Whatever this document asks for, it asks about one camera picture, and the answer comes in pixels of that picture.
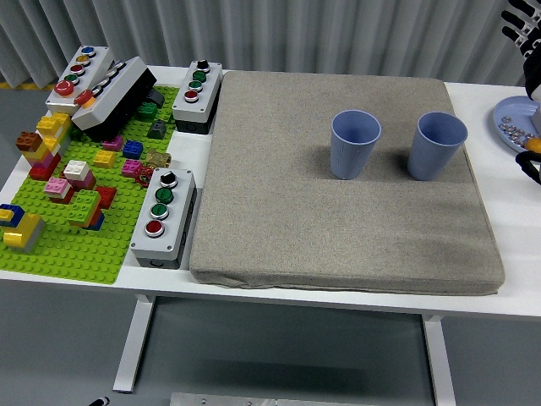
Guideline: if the blue toy brick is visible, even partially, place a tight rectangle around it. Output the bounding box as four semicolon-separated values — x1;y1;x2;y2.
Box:
0;203;25;228
122;140;145;161

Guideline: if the blue plate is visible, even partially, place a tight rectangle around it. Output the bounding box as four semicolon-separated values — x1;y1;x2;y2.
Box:
493;96;541;160

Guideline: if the grey four-button control box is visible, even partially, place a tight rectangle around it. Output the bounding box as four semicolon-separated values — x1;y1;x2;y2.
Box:
129;167;198;270
172;59;224;135

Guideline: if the red toy brick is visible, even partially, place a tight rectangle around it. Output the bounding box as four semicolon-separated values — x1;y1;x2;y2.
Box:
96;185;118;211
28;154;63;182

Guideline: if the green toy brick stack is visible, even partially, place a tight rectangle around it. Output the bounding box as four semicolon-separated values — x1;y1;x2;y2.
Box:
66;189;102;228

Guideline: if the blue ribbed plastic cup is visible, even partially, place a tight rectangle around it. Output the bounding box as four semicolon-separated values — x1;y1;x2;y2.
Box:
330;109;382;181
407;111;469;182

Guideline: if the white toy brick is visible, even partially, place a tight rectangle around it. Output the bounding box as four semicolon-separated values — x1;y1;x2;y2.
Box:
63;159;92;181

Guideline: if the dark pink toy brick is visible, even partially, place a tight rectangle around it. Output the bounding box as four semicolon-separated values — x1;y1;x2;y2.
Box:
67;171;97;191

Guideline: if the brown toy brick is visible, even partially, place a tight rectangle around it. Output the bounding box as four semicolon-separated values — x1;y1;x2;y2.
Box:
15;130;43;152

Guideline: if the brass valve with red handwheel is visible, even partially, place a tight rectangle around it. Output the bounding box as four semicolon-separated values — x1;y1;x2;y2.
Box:
134;149;173;186

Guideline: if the yellow toy brick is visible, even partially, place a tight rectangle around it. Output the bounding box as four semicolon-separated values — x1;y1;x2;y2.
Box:
23;137;60;164
92;150;117;169
2;212;42;249
36;112;73;137

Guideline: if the green studded baseplate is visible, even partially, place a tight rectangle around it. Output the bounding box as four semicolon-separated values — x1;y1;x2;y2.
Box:
0;85;181;287

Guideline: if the light pink toy brick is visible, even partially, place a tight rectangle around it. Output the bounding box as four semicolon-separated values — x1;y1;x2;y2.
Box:
44;177;72;198

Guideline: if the dark grey slope brick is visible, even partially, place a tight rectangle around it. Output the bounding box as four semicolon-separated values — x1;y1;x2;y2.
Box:
146;119;168;140

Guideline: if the grey five-button control box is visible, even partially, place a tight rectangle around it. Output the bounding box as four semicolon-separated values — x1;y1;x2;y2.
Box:
45;45;115;116

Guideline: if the tilted grey black-based button box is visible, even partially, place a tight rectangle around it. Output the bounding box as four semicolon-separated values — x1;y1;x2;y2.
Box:
70;56;158;143

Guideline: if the white table leg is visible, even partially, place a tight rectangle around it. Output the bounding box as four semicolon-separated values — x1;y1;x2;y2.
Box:
112;294;156;394
422;315;457;406

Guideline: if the grey pleated curtain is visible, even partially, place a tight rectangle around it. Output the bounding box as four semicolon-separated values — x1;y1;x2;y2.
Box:
0;0;541;90

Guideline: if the grey-brown fabric mat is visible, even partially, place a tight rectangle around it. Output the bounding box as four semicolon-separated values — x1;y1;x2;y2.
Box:
189;69;506;296

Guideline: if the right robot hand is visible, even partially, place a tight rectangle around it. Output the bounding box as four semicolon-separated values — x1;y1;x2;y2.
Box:
500;0;541;102

